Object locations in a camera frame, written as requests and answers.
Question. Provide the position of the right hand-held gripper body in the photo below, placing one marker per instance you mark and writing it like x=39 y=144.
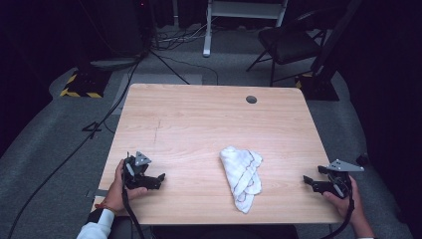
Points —
x=341 y=184

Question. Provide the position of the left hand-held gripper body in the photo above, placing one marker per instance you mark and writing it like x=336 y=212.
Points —
x=136 y=172

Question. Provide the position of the white towel with red stripe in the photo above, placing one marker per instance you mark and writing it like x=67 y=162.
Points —
x=242 y=176

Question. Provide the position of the person's right hand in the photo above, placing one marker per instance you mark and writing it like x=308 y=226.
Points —
x=348 y=207

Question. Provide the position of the person's left hand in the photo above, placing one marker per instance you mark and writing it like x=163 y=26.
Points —
x=116 y=194

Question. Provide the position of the small black round object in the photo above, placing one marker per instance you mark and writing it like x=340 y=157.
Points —
x=362 y=160

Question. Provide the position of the grey tape piece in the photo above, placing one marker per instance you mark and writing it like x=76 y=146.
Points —
x=98 y=193

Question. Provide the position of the black wristband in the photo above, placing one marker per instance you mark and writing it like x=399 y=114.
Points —
x=94 y=215

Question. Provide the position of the black yellow striped stand base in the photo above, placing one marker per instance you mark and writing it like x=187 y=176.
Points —
x=84 y=84
x=318 y=88

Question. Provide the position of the person's dark lap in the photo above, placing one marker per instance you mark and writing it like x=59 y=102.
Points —
x=225 y=232

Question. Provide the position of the black folding chair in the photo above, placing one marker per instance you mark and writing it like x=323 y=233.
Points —
x=288 y=46

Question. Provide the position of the black slanted stand pole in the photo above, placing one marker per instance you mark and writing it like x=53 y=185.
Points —
x=335 y=36

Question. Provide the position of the white metal stand frame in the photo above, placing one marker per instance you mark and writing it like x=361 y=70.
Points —
x=209 y=33

